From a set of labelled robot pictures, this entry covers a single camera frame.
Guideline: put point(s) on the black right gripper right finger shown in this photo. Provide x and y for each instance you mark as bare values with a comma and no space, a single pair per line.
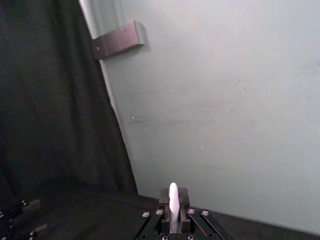
183,197

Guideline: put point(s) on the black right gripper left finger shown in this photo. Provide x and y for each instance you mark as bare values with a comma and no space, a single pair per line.
165,197

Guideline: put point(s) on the small white plastic piece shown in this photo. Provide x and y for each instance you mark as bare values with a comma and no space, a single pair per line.
173,200

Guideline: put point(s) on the dark grey metal bracket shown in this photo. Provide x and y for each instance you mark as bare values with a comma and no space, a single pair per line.
117,41

